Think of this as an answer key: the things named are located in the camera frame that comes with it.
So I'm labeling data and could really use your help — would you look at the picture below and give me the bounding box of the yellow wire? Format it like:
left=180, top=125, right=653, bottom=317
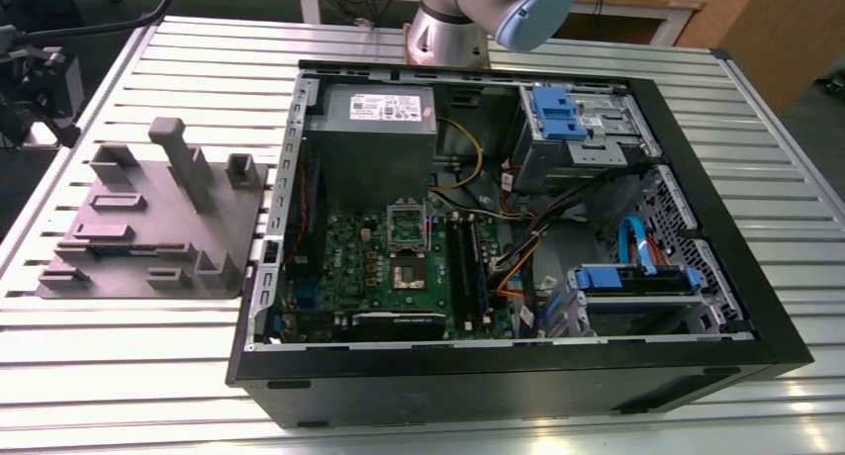
left=428, top=117, right=486, bottom=193

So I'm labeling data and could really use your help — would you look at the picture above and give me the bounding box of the CPU socket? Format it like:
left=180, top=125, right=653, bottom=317
left=387, top=256, right=431, bottom=292

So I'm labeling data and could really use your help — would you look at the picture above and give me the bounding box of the wooden desk white frame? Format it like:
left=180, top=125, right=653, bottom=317
left=290, top=0, right=707, bottom=48

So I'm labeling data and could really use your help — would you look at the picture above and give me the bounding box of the black PC case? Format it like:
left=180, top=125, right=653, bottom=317
left=224, top=58, right=817, bottom=430

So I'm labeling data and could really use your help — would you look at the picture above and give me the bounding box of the blue plastic drive latch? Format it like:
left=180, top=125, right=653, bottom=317
left=531, top=86, right=590, bottom=142

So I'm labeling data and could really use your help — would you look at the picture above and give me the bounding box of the green RAM stick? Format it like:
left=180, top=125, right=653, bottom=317
left=84, top=246, right=167, bottom=260

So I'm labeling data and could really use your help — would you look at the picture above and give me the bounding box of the blue SATA wire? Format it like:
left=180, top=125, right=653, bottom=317
left=618, top=216, right=663, bottom=277

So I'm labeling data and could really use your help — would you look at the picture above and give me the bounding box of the grey white wire bundle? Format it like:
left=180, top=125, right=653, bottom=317
left=431, top=192, right=530, bottom=220

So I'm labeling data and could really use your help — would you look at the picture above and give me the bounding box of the black RAM slot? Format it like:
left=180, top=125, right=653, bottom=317
left=462, top=214, right=495, bottom=326
left=443, top=214, right=466, bottom=328

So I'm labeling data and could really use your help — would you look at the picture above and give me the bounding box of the blue plastic bracket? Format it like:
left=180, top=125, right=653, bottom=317
left=535, top=275, right=570, bottom=338

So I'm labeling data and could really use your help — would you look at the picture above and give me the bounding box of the grey parts rack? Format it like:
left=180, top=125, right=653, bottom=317
left=33, top=117, right=279, bottom=303

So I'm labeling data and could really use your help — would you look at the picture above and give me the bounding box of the orange wire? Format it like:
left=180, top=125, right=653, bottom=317
left=494, top=256, right=531, bottom=303

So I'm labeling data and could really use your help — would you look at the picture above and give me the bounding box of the wooden cabinet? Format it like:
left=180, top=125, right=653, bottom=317
left=675, top=0, right=845, bottom=115

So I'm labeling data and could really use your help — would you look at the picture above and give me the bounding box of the red black twisted wire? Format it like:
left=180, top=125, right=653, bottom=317
left=290, top=158, right=315, bottom=258

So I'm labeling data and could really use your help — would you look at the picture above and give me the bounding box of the blue disk carrier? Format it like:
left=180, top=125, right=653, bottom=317
left=569, top=265, right=703, bottom=298

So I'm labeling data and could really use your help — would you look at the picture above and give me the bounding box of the black sleeved wire bundle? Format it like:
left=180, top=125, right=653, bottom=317
left=491, top=161, right=653, bottom=274

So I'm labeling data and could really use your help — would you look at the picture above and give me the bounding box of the metal disk bay cage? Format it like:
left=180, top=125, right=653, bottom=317
left=538, top=264, right=751, bottom=338

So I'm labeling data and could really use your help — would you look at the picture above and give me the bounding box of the metal optical drive cage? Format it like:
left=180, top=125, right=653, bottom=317
left=514, top=83, right=663, bottom=194

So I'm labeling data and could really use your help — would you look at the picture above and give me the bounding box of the green motherboard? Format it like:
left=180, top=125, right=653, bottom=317
left=274, top=211, right=523, bottom=342

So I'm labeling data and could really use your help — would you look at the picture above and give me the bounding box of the black graphics card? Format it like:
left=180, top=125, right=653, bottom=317
left=331, top=309, right=448, bottom=343

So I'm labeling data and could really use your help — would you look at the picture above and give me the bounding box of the black camera cable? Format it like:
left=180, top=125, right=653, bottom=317
left=0, top=0, right=183, bottom=44

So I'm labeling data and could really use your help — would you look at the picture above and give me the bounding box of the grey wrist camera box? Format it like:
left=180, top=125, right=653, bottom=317
left=32, top=46, right=85, bottom=133

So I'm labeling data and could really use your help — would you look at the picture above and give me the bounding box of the grey power supply unit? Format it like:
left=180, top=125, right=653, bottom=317
left=303, top=82, right=440, bottom=204

